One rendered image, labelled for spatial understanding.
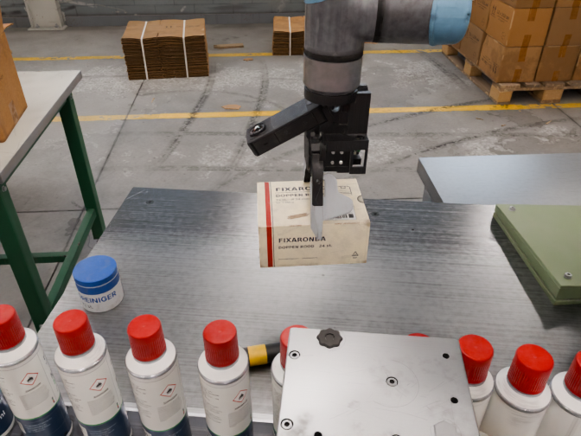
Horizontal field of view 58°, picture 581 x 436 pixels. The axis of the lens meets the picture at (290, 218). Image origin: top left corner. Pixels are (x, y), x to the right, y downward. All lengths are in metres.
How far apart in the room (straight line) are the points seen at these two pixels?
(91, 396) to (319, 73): 0.45
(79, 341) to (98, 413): 0.10
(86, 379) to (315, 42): 0.45
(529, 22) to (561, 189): 2.71
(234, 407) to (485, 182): 0.90
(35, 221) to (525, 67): 3.24
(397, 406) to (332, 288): 0.56
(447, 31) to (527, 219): 0.57
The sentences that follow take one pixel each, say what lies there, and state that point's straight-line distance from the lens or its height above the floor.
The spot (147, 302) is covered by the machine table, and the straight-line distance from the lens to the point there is 0.94.
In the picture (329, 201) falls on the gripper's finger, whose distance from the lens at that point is 0.73.
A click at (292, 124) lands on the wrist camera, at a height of 1.17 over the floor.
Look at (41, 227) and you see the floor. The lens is 2.75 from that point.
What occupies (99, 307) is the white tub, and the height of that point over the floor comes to 0.84.
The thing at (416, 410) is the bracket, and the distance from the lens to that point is 0.40.
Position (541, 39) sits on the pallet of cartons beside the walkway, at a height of 0.44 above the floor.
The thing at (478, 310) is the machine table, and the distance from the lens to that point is 0.95.
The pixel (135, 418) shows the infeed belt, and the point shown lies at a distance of 0.73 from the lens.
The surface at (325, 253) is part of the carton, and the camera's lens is 0.77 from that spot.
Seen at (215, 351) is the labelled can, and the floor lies 1.07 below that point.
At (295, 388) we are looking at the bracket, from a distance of 0.40.
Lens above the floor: 1.46
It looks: 35 degrees down
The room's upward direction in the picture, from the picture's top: straight up
